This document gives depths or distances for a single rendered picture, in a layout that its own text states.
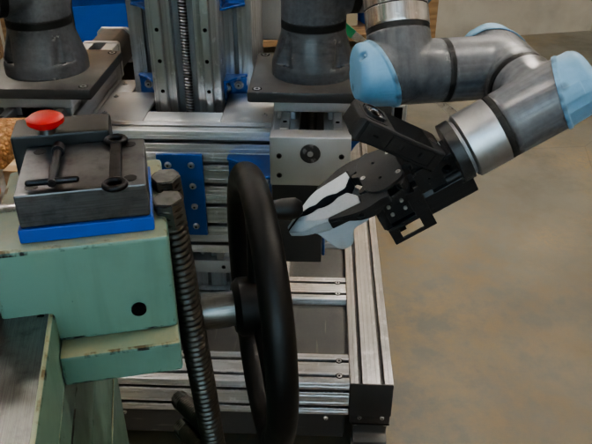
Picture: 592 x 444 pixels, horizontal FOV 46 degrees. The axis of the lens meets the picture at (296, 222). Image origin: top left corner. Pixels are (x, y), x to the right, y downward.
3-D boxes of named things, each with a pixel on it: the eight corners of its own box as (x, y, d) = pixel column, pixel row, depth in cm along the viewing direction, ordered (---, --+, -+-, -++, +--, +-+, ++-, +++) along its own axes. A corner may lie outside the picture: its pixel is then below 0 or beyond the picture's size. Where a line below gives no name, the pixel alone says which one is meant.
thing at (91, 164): (155, 230, 54) (147, 166, 51) (5, 246, 52) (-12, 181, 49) (150, 158, 65) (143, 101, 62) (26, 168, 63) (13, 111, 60)
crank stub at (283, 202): (303, 222, 78) (306, 209, 76) (252, 228, 77) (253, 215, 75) (299, 205, 80) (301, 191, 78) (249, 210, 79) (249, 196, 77)
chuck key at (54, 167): (79, 187, 52) (77, 175, 51) (25, 192, 51) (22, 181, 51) (84, 149, 57) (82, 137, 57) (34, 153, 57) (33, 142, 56)
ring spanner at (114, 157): (129, 192, 51) (128, 186, 51) (100, 195, 51) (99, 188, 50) (128, 136, 59) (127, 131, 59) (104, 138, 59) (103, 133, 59)
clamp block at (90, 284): (179, 329, 58) (168, 238, 53) (8, 352, 55) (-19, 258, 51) (169, 236, 70) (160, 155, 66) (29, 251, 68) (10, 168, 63)
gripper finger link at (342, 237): (314, 274, 80) (384, 235, 79) (289, 241, 77) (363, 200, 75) (307, 257, 83) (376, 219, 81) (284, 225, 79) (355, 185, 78)
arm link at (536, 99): (576, 87, 81) (616, 122, 74) (490, 134, 83) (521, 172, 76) (559, 32, 76) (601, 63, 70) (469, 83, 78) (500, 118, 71)
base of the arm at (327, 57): (274, 57, 135) (274, 5, 130) (352, 58, 135) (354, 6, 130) (269, 85, 123) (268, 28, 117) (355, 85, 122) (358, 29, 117)
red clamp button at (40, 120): (63, 131, 57) (61, 119, 56) (25, 134, 56) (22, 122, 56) (66, 117, 59) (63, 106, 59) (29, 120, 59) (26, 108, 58)
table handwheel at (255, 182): (297, 486, 74) (330, 375, 51) (105, 520, 71) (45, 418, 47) (255, 259, 91) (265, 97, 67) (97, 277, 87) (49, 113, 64)
